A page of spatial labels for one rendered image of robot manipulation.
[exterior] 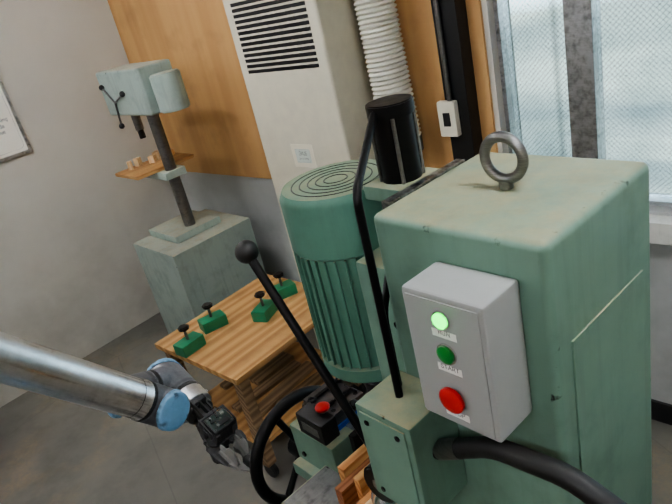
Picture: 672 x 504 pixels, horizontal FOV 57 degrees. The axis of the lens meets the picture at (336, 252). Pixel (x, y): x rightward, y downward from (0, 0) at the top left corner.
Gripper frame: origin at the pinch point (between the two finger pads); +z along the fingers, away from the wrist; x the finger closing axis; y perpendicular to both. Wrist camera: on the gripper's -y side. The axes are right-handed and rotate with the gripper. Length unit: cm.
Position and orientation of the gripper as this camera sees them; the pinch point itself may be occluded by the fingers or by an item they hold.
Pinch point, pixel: (248, 467)
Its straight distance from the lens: 150.9
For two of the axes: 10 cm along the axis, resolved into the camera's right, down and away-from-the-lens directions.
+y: 0.3, -7.8, -6.3
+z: 7.0, 4.7, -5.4
